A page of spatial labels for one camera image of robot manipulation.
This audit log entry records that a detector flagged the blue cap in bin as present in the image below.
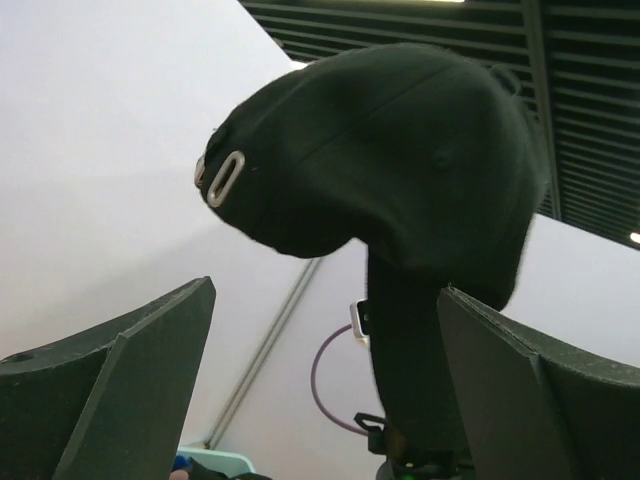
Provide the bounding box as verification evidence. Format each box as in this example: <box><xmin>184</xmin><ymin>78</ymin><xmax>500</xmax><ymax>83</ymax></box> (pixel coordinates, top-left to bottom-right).
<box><xmin>172</xmin><ymin>453</ymin><xmax>192</xmax><ymax>473</ymax></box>

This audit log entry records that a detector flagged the light teal plastic bin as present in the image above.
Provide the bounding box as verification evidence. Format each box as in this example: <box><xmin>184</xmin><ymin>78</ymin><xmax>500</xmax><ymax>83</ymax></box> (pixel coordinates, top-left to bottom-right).
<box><xmin>176</xmin><ymin>446</ymin><xmax>256</xmax><ymax>479</ymax></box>

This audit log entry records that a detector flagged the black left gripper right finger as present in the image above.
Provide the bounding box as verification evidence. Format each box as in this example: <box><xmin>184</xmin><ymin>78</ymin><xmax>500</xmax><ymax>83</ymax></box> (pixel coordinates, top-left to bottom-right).
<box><xmin>438</xmin><ymin>289</ymin><xmax>639</xmax><ymax>480</ymax></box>

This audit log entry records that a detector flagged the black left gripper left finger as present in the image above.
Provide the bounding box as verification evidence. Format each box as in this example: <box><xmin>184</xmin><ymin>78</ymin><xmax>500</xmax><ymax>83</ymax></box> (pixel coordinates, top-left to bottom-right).
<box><xmin>1</xmin><ymin>277</ymin><xmax>216</xmax><ymax>479</ymax></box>

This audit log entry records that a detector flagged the black baseball cap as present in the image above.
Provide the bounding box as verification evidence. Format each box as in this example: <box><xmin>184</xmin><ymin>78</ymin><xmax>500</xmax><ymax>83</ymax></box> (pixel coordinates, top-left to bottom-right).
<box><xmin>194</xmin><ymin>44</ymin><xmax>548</xmax><ymax>309</ymax></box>

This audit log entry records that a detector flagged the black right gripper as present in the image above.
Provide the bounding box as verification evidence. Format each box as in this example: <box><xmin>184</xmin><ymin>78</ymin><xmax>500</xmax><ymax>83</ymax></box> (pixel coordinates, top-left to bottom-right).
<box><xmin>354</xmin><ymin>253</ymin><xmax>473</xmax><ymax>480</ymax></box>

